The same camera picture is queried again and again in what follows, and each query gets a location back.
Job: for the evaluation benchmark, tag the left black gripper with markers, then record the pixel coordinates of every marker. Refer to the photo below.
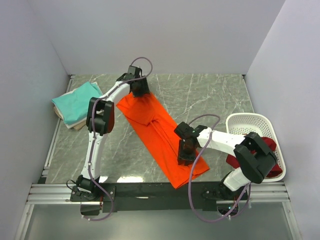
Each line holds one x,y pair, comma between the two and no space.
145,89

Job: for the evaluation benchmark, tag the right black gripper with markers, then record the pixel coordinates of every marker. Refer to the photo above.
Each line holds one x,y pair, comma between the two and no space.
182,156

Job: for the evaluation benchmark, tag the orange t-shirt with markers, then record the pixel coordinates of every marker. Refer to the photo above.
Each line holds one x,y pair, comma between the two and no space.
155,128

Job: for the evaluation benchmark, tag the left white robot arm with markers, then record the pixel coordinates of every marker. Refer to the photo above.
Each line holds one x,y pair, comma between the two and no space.
101,120

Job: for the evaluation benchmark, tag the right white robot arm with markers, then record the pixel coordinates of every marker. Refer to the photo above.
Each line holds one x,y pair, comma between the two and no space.
250,155

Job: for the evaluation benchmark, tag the dark red t-shirt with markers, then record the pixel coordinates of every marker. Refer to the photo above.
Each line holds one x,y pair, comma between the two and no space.
264,161

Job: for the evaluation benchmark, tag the white perforated plastic basket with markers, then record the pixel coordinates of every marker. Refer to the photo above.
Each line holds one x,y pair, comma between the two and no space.
244,122

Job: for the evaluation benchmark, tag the folded teal t-shirt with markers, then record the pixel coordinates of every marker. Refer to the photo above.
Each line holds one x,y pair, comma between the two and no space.
75,102

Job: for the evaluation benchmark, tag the folded beige t-shirt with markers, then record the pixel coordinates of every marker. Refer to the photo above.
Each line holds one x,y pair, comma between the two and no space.
76,126

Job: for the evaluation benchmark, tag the folded white t-shirt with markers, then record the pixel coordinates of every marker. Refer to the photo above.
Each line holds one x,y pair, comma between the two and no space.
96,86

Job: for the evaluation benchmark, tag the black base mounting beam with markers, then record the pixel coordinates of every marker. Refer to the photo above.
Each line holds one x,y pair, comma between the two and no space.
143,196

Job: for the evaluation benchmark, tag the aluminium frame rail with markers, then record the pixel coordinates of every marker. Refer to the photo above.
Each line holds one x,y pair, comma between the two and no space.
42,193

